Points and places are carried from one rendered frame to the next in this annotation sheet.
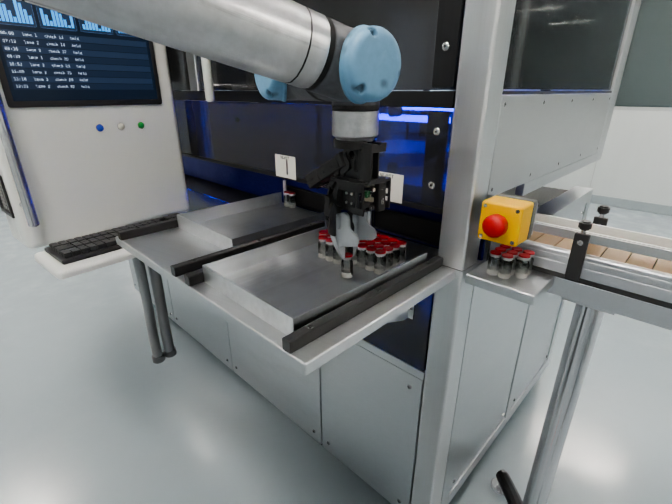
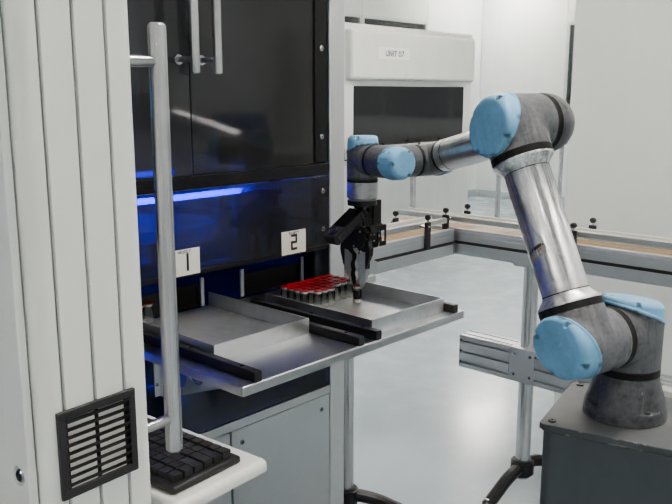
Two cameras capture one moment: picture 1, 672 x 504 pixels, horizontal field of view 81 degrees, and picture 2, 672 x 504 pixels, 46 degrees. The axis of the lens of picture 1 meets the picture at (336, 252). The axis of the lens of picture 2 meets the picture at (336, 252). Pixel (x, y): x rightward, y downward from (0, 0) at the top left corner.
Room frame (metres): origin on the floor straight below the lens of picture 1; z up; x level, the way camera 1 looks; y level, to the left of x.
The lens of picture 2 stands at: (0.77, 1.88, 1.39)
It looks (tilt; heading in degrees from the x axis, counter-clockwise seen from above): 11 degrees down; 269
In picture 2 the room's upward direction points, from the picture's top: straight up
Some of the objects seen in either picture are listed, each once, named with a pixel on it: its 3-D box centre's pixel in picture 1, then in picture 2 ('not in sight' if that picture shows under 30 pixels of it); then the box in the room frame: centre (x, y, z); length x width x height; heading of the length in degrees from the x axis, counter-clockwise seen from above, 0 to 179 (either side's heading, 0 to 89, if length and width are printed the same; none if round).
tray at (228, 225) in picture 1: (261, 217); (211, 323); (1.00, 0.20, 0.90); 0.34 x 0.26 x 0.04; 136
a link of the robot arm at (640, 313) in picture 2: not in sight; (628, 329); (0.19, 0.46, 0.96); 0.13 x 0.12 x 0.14; 33
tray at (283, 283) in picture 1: (318, 267); (353, 302); (0.68, 0.03, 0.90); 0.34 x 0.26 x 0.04; 135
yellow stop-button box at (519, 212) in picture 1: (506, 219); not in sight; (0.67, -0.31, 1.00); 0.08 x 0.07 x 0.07; 136
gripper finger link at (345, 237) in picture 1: (346, 238); (369, 267); (0.64, -0.02, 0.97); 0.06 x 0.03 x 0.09; 45
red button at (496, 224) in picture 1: (495, 225); not in sight; (0.64, -0.28, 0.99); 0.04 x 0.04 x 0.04; 46
